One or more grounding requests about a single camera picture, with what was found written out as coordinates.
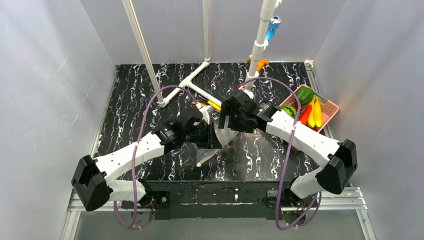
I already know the clear polka dot zip bag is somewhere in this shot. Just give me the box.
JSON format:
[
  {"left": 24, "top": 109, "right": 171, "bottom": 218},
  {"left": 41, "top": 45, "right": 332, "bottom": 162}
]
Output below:
[{"left": 195, "top": 122, "right": 239, "bottom": 168}]

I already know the green toy watermelon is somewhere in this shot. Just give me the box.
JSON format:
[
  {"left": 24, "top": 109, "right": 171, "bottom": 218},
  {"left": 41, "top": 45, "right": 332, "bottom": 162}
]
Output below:
[{"left": 281, "top": 105, "right": 298, "bottom": 119}]

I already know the orange toy carrot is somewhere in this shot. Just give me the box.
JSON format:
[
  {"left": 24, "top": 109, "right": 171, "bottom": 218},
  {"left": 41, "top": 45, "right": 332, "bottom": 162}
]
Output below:
[{"left": 299, "top": 104, "right": 313, "bottom": 125}]

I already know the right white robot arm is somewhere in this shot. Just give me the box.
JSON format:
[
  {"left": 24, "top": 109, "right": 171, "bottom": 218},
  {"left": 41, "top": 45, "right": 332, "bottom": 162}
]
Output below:
[{"left": 218, "top": 90, "right": 358, "bottom": 203}]

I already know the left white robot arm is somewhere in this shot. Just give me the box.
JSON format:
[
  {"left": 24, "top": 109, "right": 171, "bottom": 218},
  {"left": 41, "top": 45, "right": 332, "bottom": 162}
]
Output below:
[{"left": 71, "top": 117, "right": 222, "bottom": 212}]

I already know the orange object at back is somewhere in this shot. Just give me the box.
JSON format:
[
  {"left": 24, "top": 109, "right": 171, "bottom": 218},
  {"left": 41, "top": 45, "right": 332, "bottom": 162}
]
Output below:
[{"left": 247, "top": 56, "right": 270, "bottom": 73}]

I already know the green toy bell pepper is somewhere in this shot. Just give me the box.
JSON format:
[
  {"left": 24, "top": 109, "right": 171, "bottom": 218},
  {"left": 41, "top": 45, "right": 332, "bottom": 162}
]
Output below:
[{"left": 296, "top": 86, "right": 315, "bottom": 105}]

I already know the yellow toy banana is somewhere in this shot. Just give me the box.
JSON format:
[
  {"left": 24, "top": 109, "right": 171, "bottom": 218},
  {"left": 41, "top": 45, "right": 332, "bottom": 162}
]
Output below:
[
  {"left": 306, "top": 96, "right": 316, "bottom": 129},
  {"left": 314, "top": 96, "right": 323, "bottom": 129}
]

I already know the blue hanging bottle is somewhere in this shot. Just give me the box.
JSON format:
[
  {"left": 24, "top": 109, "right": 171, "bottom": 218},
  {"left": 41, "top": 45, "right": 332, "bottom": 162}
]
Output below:
[{"left": 265, "top": 15, "right": 282, "bottom": 42}]

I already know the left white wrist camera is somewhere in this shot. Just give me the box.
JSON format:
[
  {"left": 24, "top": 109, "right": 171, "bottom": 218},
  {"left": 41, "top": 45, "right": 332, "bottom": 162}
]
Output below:
[{"left": 199, "top": 105, "right": 215, "bottom": 125}]

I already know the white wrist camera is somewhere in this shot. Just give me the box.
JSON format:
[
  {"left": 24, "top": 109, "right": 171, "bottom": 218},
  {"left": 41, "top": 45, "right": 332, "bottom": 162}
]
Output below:
[
  {"left": 237, "top": 83, "right": 254, "bottom": 100},
  {"left": 199, "top": 105, "right": 215, "bottom": 125}
]

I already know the orange handled screwdriver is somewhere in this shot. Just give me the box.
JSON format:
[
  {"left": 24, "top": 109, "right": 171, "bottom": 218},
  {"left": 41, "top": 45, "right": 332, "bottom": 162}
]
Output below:
[{"left": 193, "top": 102, "right": 208, "bottom": 111}]

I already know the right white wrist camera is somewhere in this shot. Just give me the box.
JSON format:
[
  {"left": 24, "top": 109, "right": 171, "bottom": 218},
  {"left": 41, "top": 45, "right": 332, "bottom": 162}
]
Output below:
[{"left": 237, "top": 83, "right": 254, "bottom": 100}]

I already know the yellow handled screwdriver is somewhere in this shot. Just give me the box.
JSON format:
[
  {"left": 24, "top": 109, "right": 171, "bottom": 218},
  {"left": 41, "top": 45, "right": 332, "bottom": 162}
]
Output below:
[{"left": 207, "top": 100, "right": 221, "bottom": 112}]

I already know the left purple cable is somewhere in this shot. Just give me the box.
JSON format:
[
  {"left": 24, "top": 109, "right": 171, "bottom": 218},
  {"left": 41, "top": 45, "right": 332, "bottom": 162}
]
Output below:
[{"left": 112, "top": 85, "right": 200, "bottom": 231}]

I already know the purple cable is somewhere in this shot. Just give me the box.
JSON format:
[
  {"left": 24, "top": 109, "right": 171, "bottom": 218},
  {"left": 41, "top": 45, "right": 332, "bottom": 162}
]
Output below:
[
  {"left": 237, "top": 76, "right": 323, "bottom": 231},
  {"left": 112, "top": 85, "right": 200, "bottom": 231}
]

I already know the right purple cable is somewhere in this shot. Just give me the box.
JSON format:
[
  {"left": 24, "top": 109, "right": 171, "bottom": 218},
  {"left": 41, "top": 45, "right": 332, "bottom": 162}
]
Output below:
[{"left": 237, "top": 76, "right": 323, "bottom": 231}]

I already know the white pvc pipe frame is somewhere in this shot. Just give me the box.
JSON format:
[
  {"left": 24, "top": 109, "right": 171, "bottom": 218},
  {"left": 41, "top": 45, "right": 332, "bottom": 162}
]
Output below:
[{"left": 122, "top": 0, "right": 282, "bottom": 108}]

